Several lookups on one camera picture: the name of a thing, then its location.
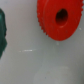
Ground red gear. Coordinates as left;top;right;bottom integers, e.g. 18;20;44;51
37;0;83;41

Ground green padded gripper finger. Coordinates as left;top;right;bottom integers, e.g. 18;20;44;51
0;8;7;58

